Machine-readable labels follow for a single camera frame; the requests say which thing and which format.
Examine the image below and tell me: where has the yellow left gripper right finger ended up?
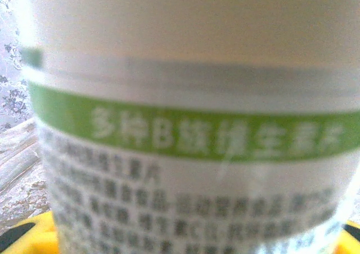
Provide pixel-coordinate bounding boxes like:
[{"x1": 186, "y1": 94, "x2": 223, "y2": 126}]
[{"x1": 335, "y1": 220, "x2": 360, "y2": 254}]

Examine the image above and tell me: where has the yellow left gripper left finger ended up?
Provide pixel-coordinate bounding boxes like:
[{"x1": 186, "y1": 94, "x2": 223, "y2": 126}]
[{"x1": 0, "y1": 211, "x2": 60, "y2": 254}]

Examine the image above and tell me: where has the white pill bottle green label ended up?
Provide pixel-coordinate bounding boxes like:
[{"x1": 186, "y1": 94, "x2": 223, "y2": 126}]
[{"x1": 16, "y1": 0, "x2": 360, "y2": 254}]

